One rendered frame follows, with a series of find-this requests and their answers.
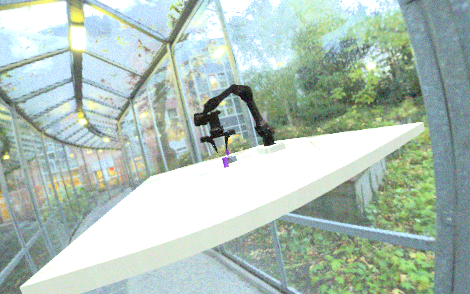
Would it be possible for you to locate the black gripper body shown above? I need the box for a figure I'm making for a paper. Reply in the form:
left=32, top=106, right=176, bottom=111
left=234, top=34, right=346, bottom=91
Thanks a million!
left=200, top=122, right=236, bottom=143

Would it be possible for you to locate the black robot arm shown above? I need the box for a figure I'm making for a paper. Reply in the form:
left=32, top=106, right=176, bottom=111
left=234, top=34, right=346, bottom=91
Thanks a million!
left=194, top=84, right=276, bottom=146

